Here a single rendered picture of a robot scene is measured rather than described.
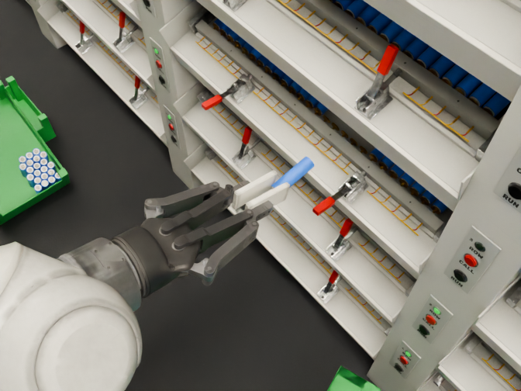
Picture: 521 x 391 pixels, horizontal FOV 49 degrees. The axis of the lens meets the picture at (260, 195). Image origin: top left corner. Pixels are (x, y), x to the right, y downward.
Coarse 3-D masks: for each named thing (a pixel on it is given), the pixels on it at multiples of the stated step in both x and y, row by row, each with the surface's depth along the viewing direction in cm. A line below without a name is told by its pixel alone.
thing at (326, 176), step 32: (160, 32) 102; (192, 32) 106; (192, 64) 104; (224, 64) 102; (256, 96) 98; (256, 128) 98; (288, 128) 95; (288, 160) 96; (320, 160) 91; (384, 224) 85; (416, 256) 82
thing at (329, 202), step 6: (348, 186) 85; (336, 192) 86; (342, 192) 86; (330, 198) 85; (336, 198) 85; (318, 204) 84; (324, 204) 84; (330, 204) 84; (312, 210) 84; (318, 210) 83; (324, 210) 84
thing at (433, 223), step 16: (208, 32) 103; (224, 48) 101; (240, 64) 99; (256, 64) 98; (256, 80) 98; (272, 80) 96; (288, 96) 94; (304, 112) 92; (320, 128) 91; (336, 144) 89; (352, 160) 87; (368, 160) 87; (368, 176) 87; (384, 176) 85; (368, 192) 86; (400, 192) 84; (416, 208) 82; (432, 224) 81
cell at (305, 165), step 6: (300, 162) 77; (306, 162) 77; (312, 162) 77; (294, 168) 77; (300, 168) 76; (306, 168) 77; (288, 174) 76; (294, 174) 76; (300, 174) 77; (282, 180) 76; (288, 180) 76; (294, 180) 76; (276, 186) 76
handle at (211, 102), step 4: (232, 88) 97; (236, 88) 97; (224, 92) 97; (228, 92) 97; (232, 92) 97; (216, 96) 96; (220, 96) 96; (224, 96) 96; (208, 100) 95; (212, 100) 95; (216, 100) 95; (220, 100) 96; (204, 104) 95; (208, 104) 95; (212, 104) 95; (216, 104) 96; (204, 108) 95; (208, 108) 95
